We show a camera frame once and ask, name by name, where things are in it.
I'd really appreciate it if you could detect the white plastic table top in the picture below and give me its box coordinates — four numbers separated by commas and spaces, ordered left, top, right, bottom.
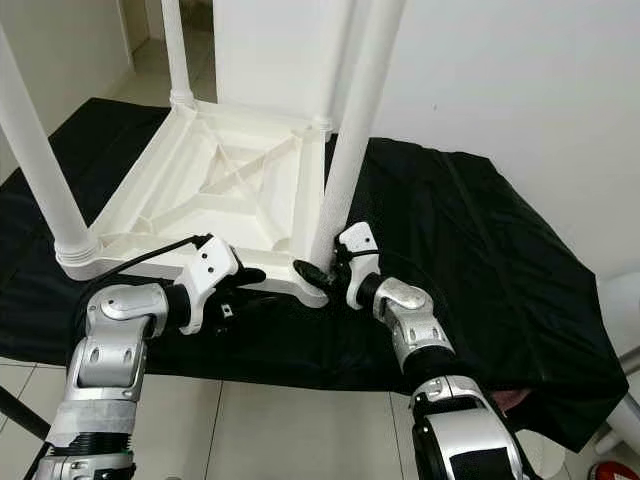
57, 97, 329, 306

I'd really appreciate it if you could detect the pink stool seat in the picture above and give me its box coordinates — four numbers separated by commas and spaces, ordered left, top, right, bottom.
500, 388, 541, 409

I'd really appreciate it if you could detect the white plastic table leg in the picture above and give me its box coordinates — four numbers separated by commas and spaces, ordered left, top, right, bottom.
160, 0, 196, 106
315, 0, 361, 131
0, 30, 103, 263
308, 0, 408, 271

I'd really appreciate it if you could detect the black tablecloth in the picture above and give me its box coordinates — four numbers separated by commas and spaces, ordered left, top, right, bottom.
0, 97, 629, 451

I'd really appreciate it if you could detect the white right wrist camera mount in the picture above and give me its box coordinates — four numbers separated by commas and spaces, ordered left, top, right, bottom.
338, 222, 381, 309

